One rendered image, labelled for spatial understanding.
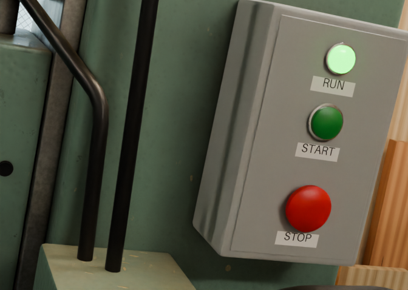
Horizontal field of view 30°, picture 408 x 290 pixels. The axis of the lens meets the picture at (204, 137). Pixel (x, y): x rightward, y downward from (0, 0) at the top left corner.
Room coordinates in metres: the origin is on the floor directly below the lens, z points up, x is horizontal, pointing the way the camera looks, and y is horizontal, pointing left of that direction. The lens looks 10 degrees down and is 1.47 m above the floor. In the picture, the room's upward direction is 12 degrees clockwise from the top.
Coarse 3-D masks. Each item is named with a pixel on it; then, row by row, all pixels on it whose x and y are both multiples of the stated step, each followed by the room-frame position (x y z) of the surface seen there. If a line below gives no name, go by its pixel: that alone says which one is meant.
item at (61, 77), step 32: (64, 0) 0.51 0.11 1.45; (32, 32) 0.63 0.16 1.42; (64, 32) 0.51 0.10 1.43; (64, 64) 0.51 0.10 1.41; (64, 96) 0.51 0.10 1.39; (64, 128) 0.51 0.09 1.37; (32, 192) 0.50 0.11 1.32; (32, 224) 0.51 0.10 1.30; (32, 256) 0.51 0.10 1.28; (32, 288) 0.51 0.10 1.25
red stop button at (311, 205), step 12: (300, 192) 0.46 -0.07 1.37; (312, 192) 0.46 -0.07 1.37; (324, 192) 0.46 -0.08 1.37; (288, 204) 0.46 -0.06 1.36; (300, 204) 0.46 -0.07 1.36; (312, 204) 0.46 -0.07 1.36; (324, 204) 0.46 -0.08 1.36; (288, 216) 0.46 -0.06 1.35; (300, 216) 0.46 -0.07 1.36; (312, 216) 0.46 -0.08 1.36; (324, 216) 0.46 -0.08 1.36; (300, 228) 0.46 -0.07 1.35; (312, 228) 0.46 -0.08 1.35
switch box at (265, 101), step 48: (240, 0) 0.50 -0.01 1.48; (240, 48) 0.49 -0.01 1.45; (288, 48) 0.46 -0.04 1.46; (384, 48) 0.48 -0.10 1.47; (240, 96) 0.47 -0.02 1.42; (288, 96) 0.46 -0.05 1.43; (336, 96) 0.47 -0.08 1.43; (384, 96) 0.48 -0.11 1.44; (240, 144) 0.46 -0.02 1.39; (288, 144) 0.46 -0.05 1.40; (336, 144) 0.47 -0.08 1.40; (384, 144) 0.49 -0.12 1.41; (240, 192) 0.45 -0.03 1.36; (288, 192) 0.46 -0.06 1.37; (336, 192) 0.48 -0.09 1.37; (240, 240) 0.46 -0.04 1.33; (336, 240) 0.48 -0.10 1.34
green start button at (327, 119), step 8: (320, 104) 0.47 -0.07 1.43; (328, 104) 0.47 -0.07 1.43; (312, 112) 0.46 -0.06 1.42; (320, 112) 0.46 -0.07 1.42; (328, 112) 0.46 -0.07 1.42; (336, 112) 0.47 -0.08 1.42; (312, 120) 0.46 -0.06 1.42; (320, 120) 0.46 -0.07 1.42; (328, 120) 0.46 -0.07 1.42; (336, 120) 0.47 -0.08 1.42; (312, 128) 0.46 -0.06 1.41; (320, 128) 0.46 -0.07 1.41; (328, 128) 0.46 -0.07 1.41; (336, 128) 0.47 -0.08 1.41; (312, 136) 0.47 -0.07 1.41; (320, 136) 0.46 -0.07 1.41; (328, 136) 0.46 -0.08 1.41
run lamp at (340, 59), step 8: (336, 48) 0.46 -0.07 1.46; (344, 48) 0.46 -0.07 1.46; (352, 48) 0.47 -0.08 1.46; (328, 56) 0.46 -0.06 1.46; (336, 56) 0.46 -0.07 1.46; (344, 56) 0.46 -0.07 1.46; (352, 56) 0.47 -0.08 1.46; (328, 64) 0.46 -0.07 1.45; (336, 64) 0.46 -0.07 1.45; (344, 64) 0.46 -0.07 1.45; (352, 64) 0.47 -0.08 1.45; (336, 72) 0.47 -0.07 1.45; (344, 72) 0.47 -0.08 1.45
